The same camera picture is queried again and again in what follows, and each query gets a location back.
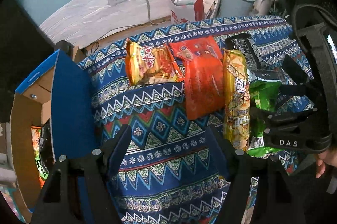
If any orange chips snack bag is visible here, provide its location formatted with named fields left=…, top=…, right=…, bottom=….
left=125, top=40, right=184, bottom=86

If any white kettle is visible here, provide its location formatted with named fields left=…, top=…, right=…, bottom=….
left=253, top=0, right=274, bottom=15

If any blue cardboard box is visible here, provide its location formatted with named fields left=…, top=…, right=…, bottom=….
left=10, top=50, right=98, bottom=223

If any light blue waste bin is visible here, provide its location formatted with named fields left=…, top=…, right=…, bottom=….
left=219, top=0, right=256, bottom=17

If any green snack bag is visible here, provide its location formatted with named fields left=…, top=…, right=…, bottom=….
left=247, top=70, right=282, bottom=158

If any yellow long cracker pack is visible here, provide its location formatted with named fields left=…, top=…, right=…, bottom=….
left=223, top=49, right=250, bottom=151

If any red white carton box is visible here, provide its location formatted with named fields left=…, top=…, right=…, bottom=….
left=169, top=0, right=205, bottom=24

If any orange snack bag in box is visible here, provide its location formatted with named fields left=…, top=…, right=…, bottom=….
left=31, top=119, right=55, bottom=188

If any person right hand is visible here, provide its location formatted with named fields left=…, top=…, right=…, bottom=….
left=314, top=147, right=337, bottom=178

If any blue patterned tablecloth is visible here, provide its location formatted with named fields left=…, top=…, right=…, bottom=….
left=79, top=15, right=311, bottom=223

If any black round speaker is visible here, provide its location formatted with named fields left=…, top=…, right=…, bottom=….
left=54, top=40, right=74, bottom=58

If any red snack bag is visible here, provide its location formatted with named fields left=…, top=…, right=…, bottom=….
left=169, top=36, right=225, bottom=120

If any black snack bag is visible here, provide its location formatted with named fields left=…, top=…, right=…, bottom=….
left=225, top=33, right=265, bottom=70

